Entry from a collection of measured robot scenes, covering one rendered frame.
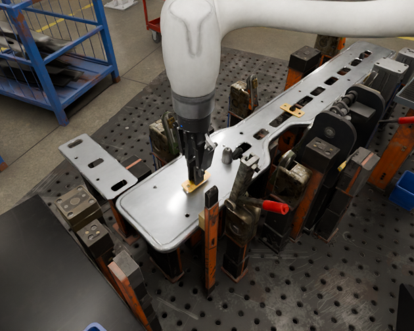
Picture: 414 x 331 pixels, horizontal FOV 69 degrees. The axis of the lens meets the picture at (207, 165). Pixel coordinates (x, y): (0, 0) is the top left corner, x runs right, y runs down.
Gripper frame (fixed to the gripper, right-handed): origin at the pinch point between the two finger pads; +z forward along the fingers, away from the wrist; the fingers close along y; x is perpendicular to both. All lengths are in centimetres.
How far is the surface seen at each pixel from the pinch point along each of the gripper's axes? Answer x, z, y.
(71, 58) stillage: -70, 91, 255
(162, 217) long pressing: 13.6, 5.0, -2.0
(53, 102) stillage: -20, 81, 184
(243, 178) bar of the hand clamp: 1.8, -12.4, -16.4
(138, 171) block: 7.9, 7.1, 16.4
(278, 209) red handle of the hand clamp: 1.0, -9.3, -25.2
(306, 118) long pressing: -46.2, 4.8, -6.0
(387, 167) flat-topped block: -65, 23, -34
